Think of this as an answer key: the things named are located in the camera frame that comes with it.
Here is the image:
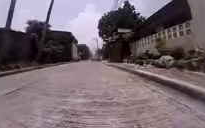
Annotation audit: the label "vehicle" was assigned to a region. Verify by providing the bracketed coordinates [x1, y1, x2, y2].
[91, 55, 102, 63]

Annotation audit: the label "distant building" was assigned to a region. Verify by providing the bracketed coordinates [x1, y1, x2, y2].
[77, 43, 92, 61]

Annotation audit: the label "gate with small roof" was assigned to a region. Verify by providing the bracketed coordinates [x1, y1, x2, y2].
[107, 27, 134, 63]

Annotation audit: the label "grey concrete road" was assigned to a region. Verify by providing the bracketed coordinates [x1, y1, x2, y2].
[0, 60, 205, 128]

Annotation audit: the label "large dark green tree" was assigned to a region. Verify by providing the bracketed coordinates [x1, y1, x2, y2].
[97, 0, 146, 43]

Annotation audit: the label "concrete kerb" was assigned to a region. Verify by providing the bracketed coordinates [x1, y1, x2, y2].
[0, 61, 74, 80]
[103, 61, 205, 106]

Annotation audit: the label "leaning pole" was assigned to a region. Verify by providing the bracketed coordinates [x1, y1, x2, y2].
[34, 0, 56, 64]

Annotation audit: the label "pile of rocks and plants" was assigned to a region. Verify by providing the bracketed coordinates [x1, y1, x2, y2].
[123, 44, 205, 75]

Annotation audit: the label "dark roofed building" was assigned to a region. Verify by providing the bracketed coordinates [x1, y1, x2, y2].
[133, 0, 193, 40]

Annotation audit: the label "raised concrete sidewalk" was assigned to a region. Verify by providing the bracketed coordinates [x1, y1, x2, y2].
[118, 62, 205, 91]

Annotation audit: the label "straight pole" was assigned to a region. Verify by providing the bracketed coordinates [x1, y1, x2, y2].
[0, 0, 18, 63]

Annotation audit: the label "low building with white wall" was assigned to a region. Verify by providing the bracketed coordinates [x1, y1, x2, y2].
[49, 30, 80, 62]

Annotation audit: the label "bushes by dark wall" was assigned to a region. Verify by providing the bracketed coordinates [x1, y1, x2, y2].
[25, 19, 74, 64]

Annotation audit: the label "white lattice block wall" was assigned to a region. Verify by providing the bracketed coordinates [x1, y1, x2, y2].
[129, 0, 205, 58]

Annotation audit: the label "dark wall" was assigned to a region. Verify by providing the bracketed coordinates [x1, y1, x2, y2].
[0, 25, 38, 64]

